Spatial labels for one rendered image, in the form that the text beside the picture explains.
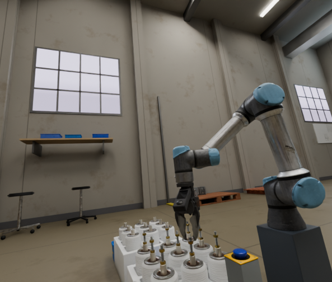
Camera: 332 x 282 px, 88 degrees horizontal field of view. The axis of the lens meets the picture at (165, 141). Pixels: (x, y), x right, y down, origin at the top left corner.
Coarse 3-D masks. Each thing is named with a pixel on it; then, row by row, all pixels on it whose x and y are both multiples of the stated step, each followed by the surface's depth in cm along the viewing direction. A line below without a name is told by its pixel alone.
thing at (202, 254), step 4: (208, 248) 76; (212, 248) 77; (196, 252) 76; (200, 252) 75; (204, 252) 74; (208, 252) 75; (196, 256) 76; (200, 256) 74; (204, 256) 74; (204, 260) 74
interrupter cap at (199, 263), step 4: (188, 260) 67; (196, 260) 66; (200, 260) 65; (184, 264) 64; (188, 264) 64; (196, 264) 64; (200, 264) 63; (188, 268) 61; (192, 268) 61; (196, 268) 60
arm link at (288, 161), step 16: (256, 96) 75; (272, 96) 73; (256, 112) 78; (272, 112) 73; (272, 128) 74; (272, 144) 74; (288, 144) 71; (288, 160) 70; (288, 176) 69; (304, 176) 67; (288, 192) 69; (304, 192) 64; (320, 192) 65
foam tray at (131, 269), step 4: (128, 268) 81; (132, 268) 80; (128, 272) 79; (132, 272) 76; (208, 272) 71; (128, 276) 79; (132, 276) 73; (136, 276) 73; (140, 276) 72; (208, 276) 70; (128, 280) 79; (132, 280) 71; (136, 280) 70; (140, 280) 71; (180, 280) 67
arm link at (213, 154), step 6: (198, 150) 73; (204, 150) 73; (210, 150) 72; (216, 150) 72; (198, 156) 71; (204, 156) 71; (210, 156) 70; (216, 156) 71; (198, 162) 71; (204, 162) 71; (210, 162) 71; (216, 162) 71
